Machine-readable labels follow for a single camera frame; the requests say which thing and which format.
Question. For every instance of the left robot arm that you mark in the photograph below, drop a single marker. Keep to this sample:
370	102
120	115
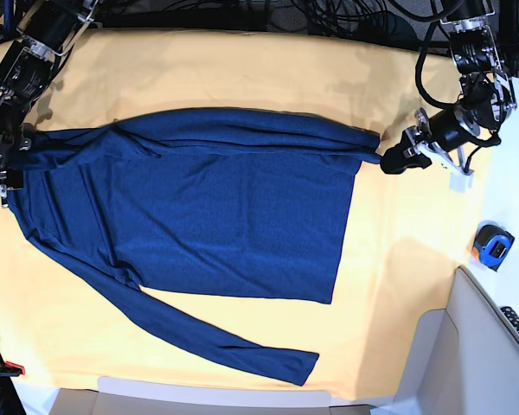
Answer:
486	98

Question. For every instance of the blue black tape measure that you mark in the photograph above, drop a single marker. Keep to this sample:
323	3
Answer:
491	245

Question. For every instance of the white cardboard box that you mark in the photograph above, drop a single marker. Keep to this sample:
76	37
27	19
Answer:
117	396
464	358

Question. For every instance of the white cardboard box bottom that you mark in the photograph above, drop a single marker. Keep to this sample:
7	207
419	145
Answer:
117	396

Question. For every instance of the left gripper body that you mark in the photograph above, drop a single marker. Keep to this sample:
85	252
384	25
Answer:
439	138

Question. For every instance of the yellow table cloth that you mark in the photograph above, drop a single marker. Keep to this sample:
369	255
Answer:
405	237

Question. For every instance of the red clamp bottom left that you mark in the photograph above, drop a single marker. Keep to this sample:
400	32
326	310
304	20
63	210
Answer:
8	369

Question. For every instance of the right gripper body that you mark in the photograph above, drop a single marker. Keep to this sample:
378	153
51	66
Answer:
12	141

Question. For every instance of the blue long-sleeve T-shirt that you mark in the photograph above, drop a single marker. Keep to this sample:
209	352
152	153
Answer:
209	201

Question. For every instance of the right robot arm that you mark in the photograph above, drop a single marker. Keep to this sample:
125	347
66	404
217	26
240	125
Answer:
36	39

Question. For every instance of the white cardboard box right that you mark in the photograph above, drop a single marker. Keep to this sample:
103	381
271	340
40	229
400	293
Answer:
464	358

